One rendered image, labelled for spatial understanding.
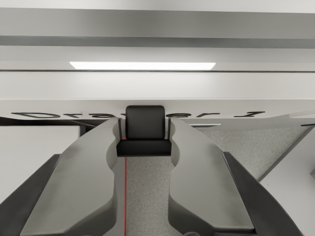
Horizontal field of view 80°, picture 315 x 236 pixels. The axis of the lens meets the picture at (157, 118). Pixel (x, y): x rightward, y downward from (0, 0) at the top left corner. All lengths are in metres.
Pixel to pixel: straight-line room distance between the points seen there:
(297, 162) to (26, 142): 1.22
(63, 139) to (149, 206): 0.85
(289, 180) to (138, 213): 0.82
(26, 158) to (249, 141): 1.06
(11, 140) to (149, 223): 0.90
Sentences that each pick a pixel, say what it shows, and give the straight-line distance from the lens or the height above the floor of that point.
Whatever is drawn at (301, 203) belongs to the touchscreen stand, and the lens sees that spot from 1.33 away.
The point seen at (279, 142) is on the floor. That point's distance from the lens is 1.27.
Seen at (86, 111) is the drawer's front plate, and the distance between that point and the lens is 0.17.
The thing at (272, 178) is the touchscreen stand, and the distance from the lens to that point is 1.22.
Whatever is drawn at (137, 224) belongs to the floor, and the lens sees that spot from 1.13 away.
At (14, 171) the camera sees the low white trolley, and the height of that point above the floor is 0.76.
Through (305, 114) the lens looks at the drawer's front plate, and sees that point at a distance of 0.26.
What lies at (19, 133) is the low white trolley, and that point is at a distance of 0.34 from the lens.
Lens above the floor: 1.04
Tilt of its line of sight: 83 degrees down
